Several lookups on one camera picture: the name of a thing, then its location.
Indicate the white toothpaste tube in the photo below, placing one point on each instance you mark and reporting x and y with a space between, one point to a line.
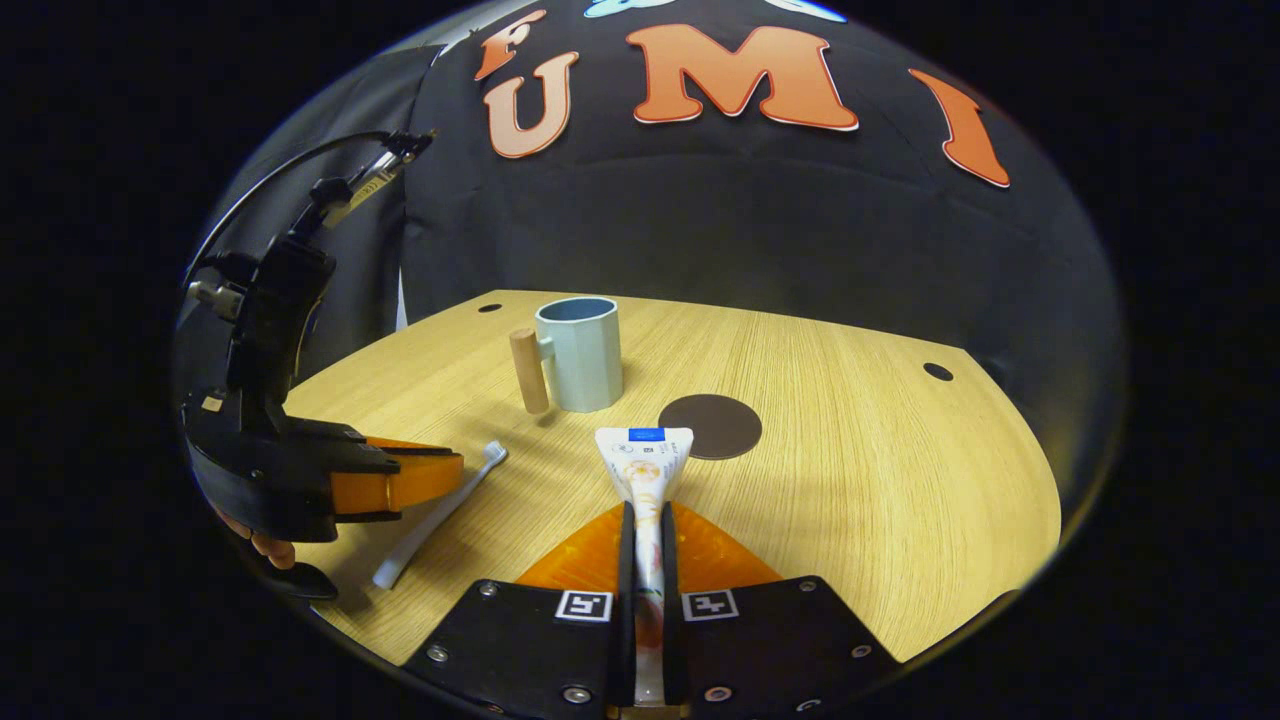
645 470

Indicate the round brown coaster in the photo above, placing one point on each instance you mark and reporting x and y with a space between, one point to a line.
712 425

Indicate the white toothbrush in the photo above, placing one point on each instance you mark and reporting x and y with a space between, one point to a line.
440 515

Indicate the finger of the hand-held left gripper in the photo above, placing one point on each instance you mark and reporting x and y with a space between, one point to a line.
400 485
410 447

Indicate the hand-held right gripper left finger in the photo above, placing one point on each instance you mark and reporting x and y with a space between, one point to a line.
625 640

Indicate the black backdrop cloth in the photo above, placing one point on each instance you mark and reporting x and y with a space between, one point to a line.
750 230

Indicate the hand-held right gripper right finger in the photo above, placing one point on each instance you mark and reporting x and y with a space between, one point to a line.
670 640

